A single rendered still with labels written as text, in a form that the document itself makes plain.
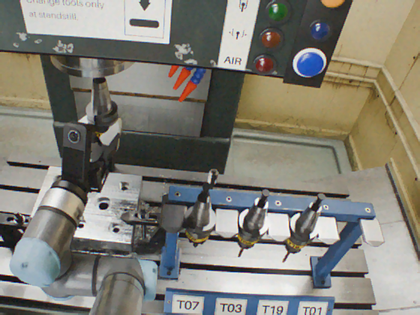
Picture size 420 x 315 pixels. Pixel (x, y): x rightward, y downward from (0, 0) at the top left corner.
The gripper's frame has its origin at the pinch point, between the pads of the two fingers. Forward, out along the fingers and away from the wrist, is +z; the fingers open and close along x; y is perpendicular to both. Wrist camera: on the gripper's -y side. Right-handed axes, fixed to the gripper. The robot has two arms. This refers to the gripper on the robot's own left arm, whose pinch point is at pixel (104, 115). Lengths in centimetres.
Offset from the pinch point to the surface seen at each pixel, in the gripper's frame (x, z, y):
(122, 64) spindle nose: 6.5, -5.4, -17.3
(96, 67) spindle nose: 3.3, -8.4, -18.1
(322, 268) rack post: 59, -2, 39
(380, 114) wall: 90, 79, 41
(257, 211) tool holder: 33.8, -10.9, 6.4
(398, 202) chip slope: 95, 37, 50
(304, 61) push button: 31.5, -18.3, -31.4
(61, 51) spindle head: 5.2, -21.1, -29.0
